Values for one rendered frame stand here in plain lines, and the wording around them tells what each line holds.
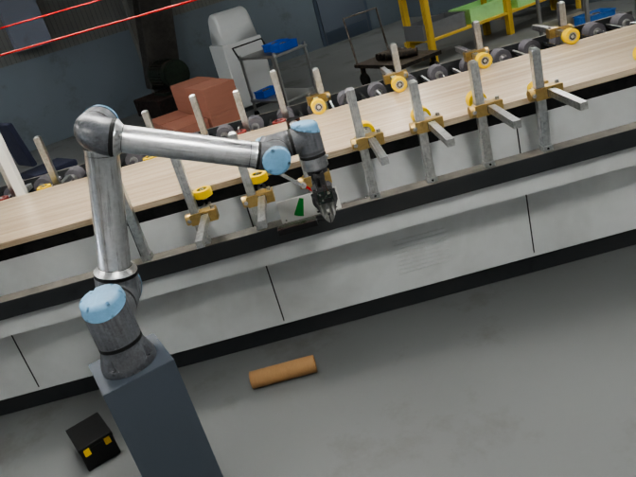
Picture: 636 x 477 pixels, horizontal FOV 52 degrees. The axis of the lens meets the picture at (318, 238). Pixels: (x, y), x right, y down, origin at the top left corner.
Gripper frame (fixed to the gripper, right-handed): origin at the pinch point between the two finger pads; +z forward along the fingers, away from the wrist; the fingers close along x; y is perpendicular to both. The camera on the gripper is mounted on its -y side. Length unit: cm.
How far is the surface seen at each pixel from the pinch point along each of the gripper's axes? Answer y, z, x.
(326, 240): -41.8, 26.5, -4.3
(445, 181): -38, 13, 51
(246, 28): -669, -18, -39
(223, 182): -56, -7, -41
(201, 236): -15, -1, -49
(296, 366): -28, 76, -32
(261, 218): -13.3, -2.1, -25.0
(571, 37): -130, -11, 149
